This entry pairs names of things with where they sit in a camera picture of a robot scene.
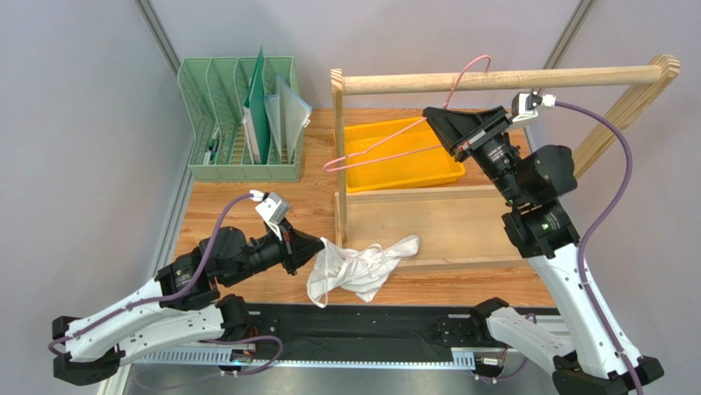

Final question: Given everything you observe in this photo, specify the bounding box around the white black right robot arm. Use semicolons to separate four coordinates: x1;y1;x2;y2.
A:
423;107;664;394

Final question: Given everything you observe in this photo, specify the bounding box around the white slotted cable duct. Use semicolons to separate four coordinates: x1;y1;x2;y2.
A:
135;344;476;370

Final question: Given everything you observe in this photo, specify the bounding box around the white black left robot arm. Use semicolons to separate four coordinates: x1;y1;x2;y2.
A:
51;221;324;386

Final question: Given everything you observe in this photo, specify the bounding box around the white tank top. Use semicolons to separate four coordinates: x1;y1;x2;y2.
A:
306;235;420;309

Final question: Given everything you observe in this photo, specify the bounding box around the translucent document pouch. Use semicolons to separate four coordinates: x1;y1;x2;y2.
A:
264;74;313;161

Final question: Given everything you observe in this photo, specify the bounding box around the yellow plastic tray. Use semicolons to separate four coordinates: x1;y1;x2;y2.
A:
344;117;466;193

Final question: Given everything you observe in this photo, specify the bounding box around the green folder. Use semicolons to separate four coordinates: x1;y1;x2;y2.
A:
243;48;271;165

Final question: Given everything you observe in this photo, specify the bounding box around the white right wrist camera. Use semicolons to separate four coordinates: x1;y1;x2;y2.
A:
511;91;556;123

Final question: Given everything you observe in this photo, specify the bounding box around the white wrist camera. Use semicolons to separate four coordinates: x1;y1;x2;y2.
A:
511;91;556;123
249;189;291;240

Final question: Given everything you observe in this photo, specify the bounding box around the pink wire hanger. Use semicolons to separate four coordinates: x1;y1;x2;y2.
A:
322;53;492;174

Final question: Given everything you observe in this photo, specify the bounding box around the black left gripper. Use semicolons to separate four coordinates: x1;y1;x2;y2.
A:
225;217;329;286

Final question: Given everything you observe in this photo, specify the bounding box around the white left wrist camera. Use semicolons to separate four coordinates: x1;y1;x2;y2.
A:
249;189;291;240

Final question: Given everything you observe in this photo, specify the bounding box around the wooden clothes rack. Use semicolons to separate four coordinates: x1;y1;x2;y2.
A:
329;53;682;277

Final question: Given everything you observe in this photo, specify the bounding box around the green file organizer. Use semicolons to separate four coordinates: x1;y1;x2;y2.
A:
177;57;304;183

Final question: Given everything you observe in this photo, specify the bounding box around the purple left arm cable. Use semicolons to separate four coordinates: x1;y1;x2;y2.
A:
47;192;286;379

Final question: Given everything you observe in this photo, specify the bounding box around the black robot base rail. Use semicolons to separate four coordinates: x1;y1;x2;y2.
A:
220;303;504;361

